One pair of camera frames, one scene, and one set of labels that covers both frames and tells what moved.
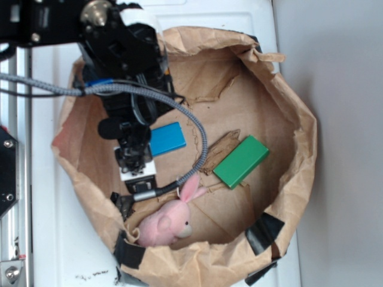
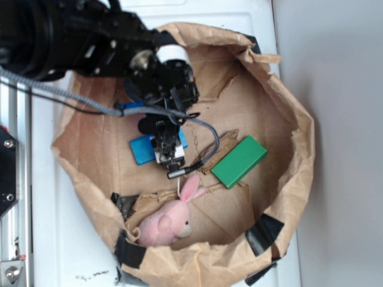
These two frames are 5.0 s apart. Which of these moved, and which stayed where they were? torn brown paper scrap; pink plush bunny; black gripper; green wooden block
Moved: black gripper
Stayed: torn brown paper scrap; pink plush bunny; green wooden block
